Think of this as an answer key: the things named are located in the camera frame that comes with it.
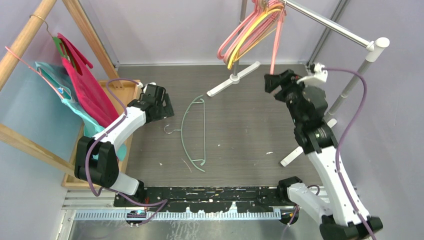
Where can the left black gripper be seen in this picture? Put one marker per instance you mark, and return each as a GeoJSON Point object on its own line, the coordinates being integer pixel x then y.
{"type": "Point", "coordinates": [166, 111]}

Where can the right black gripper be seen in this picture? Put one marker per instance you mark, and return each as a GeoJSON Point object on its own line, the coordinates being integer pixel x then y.
{"type": "Point", "coordinates": [288, 79]}

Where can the green wire hanger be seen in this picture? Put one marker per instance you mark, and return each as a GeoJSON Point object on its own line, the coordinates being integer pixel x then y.
{"type": "Point", "coordinates": [196, 163]}

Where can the thin pink wire hanger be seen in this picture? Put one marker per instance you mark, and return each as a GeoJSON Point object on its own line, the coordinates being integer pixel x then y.
{"type": "Point", "coordinates": [277, 37]}

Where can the thick pink plastic hanger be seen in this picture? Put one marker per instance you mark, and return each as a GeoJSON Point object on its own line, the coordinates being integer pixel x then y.
{"type": "Point", "coordinates": [232, 38]}

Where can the beige plastic hanger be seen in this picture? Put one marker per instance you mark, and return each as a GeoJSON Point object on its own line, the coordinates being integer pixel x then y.
{"type": "Point", "coordinates": [242, 43]}

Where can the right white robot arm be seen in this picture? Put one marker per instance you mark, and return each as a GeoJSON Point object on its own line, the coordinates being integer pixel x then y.
{"type": "Point", "coordinates": [343, 217]}

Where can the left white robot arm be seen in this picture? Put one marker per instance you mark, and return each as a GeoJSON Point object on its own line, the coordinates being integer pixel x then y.
{"type": "Point", "coordinates": [96, 160]}

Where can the wooden tray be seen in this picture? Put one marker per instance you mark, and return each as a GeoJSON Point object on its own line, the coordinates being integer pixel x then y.
{"type": "Point", "coordinates": [127, 93]}

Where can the red garment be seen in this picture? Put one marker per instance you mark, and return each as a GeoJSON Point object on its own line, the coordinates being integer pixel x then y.
{"type": "Point", "coordinates": [89, 92]}

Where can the metal clothes rack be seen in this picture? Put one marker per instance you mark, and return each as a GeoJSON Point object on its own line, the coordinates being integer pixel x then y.
{"type": "Point", "coordinates": [263, 21]}

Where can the teal garment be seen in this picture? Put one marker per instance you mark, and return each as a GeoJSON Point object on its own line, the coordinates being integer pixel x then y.
{"type": "Point", "coordinates": [91, 126]}

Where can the green hanger on rack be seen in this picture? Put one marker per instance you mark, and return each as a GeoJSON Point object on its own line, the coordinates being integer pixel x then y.
{"type": "Point", "coordinates": [59, 45]}

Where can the pink hanger on wooden rack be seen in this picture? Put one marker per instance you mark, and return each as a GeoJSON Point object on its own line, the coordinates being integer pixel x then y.
{"type": "Point", "coordinates": [57, 80]}

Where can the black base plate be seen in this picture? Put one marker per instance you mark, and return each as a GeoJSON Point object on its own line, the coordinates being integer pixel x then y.
{"type": "Point", "coordinates": [219, 199]}

